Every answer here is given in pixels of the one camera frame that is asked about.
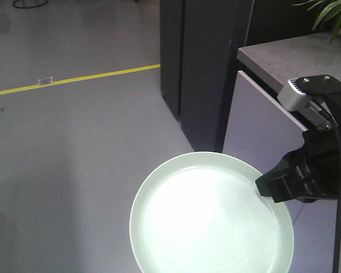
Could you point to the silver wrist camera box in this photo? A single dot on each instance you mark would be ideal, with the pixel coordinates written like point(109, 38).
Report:
point(293, 99)

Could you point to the yellow floor tape line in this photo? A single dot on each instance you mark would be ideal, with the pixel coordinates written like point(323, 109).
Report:
point(79, 79)

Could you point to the green potted plant leaves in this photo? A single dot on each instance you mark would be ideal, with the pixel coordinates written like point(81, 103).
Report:
point(327, 11)

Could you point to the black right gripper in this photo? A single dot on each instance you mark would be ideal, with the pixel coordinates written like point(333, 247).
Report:
point(313, 171)

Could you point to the dark cabinet column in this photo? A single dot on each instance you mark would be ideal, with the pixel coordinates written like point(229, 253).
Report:
point(198, 45)

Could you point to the light green round plate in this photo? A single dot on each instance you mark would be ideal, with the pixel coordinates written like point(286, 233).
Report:
point(202, 212)

